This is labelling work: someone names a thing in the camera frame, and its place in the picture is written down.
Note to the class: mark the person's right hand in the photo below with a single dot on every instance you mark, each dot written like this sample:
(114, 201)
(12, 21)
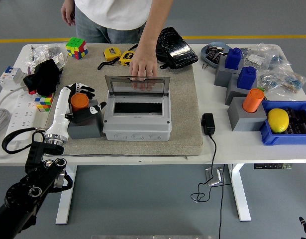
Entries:
(68, 13)

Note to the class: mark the person's left hand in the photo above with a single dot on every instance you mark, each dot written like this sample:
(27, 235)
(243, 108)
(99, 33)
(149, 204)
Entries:
(144, 63)

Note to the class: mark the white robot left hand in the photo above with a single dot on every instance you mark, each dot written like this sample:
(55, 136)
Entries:
(59, 117)

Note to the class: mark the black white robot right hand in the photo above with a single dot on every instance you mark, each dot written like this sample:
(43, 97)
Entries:
(305, 227)

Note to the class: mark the orange cylindrical battery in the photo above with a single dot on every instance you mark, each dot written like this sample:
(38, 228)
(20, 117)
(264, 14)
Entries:
(252, 100)
(79, 102)

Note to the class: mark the grey holder block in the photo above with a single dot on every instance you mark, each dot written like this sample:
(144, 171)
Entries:
(233, 95)
(222, 76)
(85, 129)
(244, 120)

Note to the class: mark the grey electrical box clear lid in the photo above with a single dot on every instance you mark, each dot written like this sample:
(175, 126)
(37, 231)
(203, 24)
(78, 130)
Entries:
(137, 129)

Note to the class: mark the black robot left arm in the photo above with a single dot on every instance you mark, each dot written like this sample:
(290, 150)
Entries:
(30, 191)

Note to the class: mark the person's left forearm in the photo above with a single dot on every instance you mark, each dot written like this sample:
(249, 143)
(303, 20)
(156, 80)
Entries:
(155, 22)

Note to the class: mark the yellow tape measure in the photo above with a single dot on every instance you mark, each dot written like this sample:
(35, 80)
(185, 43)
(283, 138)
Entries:
(125, 58)
(112, 53)

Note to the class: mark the small colourful puzzle cube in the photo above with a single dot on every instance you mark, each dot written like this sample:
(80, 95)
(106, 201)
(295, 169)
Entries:
(44, 103)

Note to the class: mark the large colourful puzzle cube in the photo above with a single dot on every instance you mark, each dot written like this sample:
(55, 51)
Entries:
(76, 48)

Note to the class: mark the white power strip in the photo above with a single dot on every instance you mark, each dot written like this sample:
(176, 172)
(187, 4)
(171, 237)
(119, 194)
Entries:
(23, 117)

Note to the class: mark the clear bag of small parts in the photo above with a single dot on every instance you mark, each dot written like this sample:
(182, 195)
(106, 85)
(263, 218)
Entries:
(52, 49)

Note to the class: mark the black cloth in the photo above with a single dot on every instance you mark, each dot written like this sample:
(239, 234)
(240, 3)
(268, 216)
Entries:
(45, 77)

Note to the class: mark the person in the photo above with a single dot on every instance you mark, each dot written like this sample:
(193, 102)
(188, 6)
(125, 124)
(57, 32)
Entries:
(113, 15)

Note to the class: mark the small white plastic part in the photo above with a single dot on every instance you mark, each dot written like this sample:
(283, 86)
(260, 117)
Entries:
(59, 62)

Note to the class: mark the grey-brown mat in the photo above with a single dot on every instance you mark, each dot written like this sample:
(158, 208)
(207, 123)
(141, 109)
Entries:
(180, 99)

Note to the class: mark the small metal tweezers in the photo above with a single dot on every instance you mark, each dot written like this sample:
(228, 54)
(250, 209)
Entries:
(205, 66)

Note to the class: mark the blue-grey shallow dish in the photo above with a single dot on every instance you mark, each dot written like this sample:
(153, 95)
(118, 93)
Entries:
(205, 56)

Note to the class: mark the white circuit breaker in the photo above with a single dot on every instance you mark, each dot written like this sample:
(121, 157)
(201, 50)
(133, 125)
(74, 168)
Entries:
(11, 77)

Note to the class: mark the dark printed component pack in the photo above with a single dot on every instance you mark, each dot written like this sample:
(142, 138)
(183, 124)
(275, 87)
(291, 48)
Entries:
(217, 57)
(211, 51)

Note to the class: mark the black table control panel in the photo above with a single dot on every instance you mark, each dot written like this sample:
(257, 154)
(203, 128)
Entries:
(272, 166)

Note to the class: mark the white table leg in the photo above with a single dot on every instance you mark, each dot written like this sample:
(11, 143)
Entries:
(239, 194)
(65, 194)

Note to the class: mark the blue bottle-shaped block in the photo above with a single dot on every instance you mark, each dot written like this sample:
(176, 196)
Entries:
(233, 58)
(246, 78)

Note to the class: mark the blue plastic bin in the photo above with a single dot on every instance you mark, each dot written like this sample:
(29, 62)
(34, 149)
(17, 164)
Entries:
(287, 139)

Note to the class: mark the yellow lemon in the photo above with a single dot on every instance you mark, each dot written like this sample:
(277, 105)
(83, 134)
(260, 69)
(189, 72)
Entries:
(278, 120)

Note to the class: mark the clear bag with white label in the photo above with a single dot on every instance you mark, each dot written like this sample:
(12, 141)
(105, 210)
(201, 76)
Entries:
(256, 58)

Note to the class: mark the small green item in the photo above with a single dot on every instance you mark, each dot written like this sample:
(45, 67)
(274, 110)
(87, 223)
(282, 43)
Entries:
(261, 89)

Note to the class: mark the clear bag of blue parts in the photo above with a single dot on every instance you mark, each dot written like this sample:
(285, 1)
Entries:
(279, 61)

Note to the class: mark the clear bag of mixed parts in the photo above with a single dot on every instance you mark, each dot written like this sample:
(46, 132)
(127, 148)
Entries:
(284, 82)

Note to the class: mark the silver metal bracket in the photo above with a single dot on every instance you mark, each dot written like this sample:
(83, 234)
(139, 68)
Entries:
(213, 178)

